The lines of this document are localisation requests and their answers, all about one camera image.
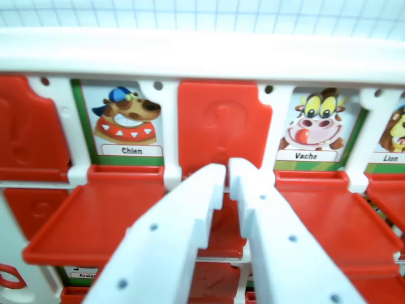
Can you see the red flap with question mark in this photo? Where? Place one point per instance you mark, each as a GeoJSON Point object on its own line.
{"type": "Point", "coordinates": [28, 133]}

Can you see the cow picture card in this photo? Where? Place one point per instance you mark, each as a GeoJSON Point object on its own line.
{"type": "Point", "coordinates": [316, 126]}

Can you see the red flap of cow card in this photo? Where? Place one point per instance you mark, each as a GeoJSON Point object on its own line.
{"type": "Point", "coordinates": [341, 228]}

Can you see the red flap of lion card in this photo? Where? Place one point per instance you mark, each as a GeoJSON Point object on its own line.
{"type": "Point", "coordinates": [387, 193]}

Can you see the red flap of cat card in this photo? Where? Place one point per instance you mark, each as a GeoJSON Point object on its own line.
{"type": "Point", "coordinates": [221, 120]}

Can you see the red and white game board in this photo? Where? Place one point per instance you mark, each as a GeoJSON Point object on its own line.
{"type": "Point", "coordinates": [202, 54]}

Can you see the dog picture card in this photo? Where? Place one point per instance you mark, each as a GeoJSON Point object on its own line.
{"type": "Point", "coordinates": [126, 120]}

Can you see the lion picture card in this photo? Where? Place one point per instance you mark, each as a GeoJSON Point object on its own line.
{"type": "Point", "coordinates": [390, 139]}

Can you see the red flap of dog card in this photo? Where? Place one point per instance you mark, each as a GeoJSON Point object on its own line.
{"type": "Point", "coordinates": [95, 218]}

